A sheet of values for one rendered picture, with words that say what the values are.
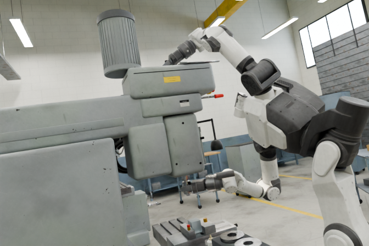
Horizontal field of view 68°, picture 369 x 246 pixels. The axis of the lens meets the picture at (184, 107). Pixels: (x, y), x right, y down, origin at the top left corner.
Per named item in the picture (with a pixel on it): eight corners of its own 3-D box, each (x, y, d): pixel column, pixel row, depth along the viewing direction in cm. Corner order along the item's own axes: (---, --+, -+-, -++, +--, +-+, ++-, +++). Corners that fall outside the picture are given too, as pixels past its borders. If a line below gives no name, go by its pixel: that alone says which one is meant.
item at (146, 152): (160, 170, 158) (153, 126, 160) (173, 173, 135) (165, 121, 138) (127, 177, 151) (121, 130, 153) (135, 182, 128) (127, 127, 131)
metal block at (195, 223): (197, 228, 148) (196, 217, 149) (202, 231, 143) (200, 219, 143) (189, 231, 146) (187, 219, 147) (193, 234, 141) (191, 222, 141)
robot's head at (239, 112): (251, 119, 146) (239, 112, 153) (255, 101, 143) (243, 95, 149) (242, 120, 142) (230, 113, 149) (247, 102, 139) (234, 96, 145)
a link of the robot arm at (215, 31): (191, 38, 147) (201, 32, 128) (205, 27, 148) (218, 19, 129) (202, 54, 149) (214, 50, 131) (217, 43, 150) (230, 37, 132)
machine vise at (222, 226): (225, 231, 158) (222, 212, 159) (239, 239, 144) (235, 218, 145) (168, 249, 146) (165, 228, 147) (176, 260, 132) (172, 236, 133)
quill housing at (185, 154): (193, 169, 162) (184, 116, 166) (207, 171, 143) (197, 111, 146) (162, 175, 156) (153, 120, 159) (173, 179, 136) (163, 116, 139)
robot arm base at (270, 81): (286, 80, 125) (267, 82, 135) (276, 55, 122) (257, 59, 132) (265, 98, 120) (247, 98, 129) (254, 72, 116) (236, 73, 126)
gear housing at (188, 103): (188, 115, 169) (185, 99, 170) (204, 110, 146) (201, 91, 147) (134, 123, 157) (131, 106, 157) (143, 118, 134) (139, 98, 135)
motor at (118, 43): (138, 77, 159) (130, 24, 162) (145, 67, 141) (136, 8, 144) (102, 80, 152) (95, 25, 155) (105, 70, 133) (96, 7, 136)
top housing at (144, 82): (199, 98, 174) (194, 73, 175) (217, 89, 149) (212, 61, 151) (124, 107, 157) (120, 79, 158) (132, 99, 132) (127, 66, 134)
